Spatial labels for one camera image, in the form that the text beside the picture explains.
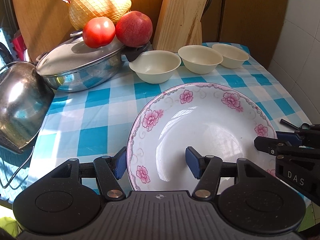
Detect deep pink-flower plate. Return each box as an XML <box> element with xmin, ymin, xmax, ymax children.
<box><xmin>127</xmin><ymin>83</ymin><xmax>276</xmax><ymax>191</ymax></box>

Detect cream bowl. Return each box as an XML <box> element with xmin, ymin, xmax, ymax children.
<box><xmin>212</xmin><ymin>43</ymin><xmax>249</xmax><ymax>69</ymax></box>
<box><xmin>178</xmin><ymin>45</ymin><xmax>223</xmax><ymax>75</ymax></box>
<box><xmin>129</xmin><ymin>50</ymin><xmax>181</xmax><ymax>84</ymax></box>

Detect black magnifying glass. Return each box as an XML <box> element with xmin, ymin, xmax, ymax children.
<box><xmin>280</xmin><ymin>119</ymin><xmax>310</xmax><ymax>130</ymax></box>

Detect blue checkered tablecloth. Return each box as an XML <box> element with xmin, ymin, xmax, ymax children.
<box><xmin>1</xmin><ymin>58</ymin><xmax>309</xmax><ymax>203</ymax></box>

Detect steel pot with lid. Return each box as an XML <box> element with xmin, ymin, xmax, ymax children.
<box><xmin>36</xmin><ymin>30</ymin><xmax>151</xmax><ymax>92</ymax></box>

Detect stainless steel kettle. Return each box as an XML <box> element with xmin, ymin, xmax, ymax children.
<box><xmin>1</xmin><ymin>44</ymin><xmax>54</xmax><ymax>154</ymax></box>

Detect red tomato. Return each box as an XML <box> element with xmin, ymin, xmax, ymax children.
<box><xmin>82</xmin><ymin>17</ymin><xmax>116</xmax><ymax>48</ymax></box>

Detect red apple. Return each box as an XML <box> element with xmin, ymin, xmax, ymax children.
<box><xmin>116</xmin><ymin>11</ymin><xmax>153</xmax><ymax>48</ymax></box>

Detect wooden knife block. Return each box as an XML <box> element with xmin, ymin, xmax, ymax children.
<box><xmin>152</xmin><ymin>0</ymin><xmax>207</xmax><ymax>53</ymax></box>

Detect yellow netted pomelo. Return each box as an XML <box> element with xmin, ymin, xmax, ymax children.
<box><xmin>63</xmin><ymin>0</ymin><xmax>132</xmax><ymax>30</ymax></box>

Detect black scissors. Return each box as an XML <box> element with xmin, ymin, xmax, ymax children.
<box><xmin>202</xmin><ymin>0</ymin><xmax>212</xmax><ymax>16</ymax></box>

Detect black kettle cord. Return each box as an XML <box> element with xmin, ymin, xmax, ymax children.
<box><xmin>0</xmin><ymin>146</ymin><xmax>34</xmax><ymax>190</ymax></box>

